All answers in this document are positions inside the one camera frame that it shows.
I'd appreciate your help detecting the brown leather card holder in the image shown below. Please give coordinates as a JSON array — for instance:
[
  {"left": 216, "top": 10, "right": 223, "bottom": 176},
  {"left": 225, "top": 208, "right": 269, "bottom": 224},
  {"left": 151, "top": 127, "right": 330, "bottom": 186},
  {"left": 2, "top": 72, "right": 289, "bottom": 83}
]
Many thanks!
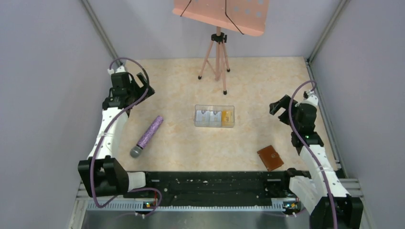
[{"left": 257, "top": 145, "right": 284, "bottom": 172}]

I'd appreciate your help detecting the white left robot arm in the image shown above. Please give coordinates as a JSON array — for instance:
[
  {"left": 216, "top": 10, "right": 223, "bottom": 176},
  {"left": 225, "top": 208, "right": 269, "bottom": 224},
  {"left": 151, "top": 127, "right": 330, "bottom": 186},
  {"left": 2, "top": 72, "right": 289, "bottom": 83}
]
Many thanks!
[{"left": 78, "top": 70, "right": 154, "bottom": 197}]

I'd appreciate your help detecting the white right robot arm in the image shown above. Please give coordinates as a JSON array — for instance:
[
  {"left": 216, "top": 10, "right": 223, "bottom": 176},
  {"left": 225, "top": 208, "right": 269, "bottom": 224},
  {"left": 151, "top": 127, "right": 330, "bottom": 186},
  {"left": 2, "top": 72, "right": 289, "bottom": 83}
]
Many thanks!
[{"left": 269, "top": 91, "right": 363, "bottom": 229}]

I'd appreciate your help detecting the gold VIP card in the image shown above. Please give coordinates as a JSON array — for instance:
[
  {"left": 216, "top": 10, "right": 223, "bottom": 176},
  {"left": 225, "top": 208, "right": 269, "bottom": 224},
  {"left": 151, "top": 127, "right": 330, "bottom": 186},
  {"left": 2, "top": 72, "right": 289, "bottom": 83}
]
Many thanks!
[{"left": 221, "top": 110, "right": 234, "bottom": 126}]

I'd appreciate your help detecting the silver vip card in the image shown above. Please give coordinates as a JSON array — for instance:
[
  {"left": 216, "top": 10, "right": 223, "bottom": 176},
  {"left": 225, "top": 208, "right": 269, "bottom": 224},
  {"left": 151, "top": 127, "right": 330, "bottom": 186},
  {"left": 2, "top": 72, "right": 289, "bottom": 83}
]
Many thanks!
[
  {"left": 195, "top": 110, "right": 210, "bottom": 122},
  {"left": 209, "top": 111, "right": 222, "bottom": 123}
]

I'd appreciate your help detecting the clear plastic card box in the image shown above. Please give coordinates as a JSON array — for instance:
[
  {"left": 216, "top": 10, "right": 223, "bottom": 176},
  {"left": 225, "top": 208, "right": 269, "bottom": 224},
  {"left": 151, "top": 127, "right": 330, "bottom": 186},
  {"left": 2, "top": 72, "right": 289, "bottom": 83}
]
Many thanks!
[{"left": 193, "top": 104, "right": 235, "bottom": 128}]

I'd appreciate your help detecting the purple glitter microphone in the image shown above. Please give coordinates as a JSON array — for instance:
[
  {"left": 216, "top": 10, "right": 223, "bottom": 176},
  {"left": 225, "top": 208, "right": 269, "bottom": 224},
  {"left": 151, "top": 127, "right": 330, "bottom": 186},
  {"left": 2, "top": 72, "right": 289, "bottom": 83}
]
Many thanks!
[{"left": 130, "top": 115, "right": 164, "bottom": 158}]

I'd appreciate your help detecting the pink music stand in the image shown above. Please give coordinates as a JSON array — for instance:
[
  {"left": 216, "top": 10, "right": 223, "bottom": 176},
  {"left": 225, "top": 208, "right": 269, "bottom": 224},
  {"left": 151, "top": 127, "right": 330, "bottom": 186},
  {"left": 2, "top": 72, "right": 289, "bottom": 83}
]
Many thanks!
[{"left": 172, "top": 0, "right": 270, "bottom": 95}]

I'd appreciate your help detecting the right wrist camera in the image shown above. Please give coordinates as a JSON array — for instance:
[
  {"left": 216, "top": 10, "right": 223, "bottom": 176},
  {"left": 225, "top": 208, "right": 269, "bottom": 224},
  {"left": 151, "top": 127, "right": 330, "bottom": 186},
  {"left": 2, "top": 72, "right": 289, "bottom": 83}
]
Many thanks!
[{"left": 302, "top": 90, "right": 319, "bottom": 107}]

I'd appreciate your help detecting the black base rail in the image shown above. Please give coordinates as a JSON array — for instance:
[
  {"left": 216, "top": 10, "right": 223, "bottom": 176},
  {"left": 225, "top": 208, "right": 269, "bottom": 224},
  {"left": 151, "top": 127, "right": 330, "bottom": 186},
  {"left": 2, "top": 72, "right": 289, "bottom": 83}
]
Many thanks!
[{"left": 123, "top": 168, "right": 310, "bottom": 207}]

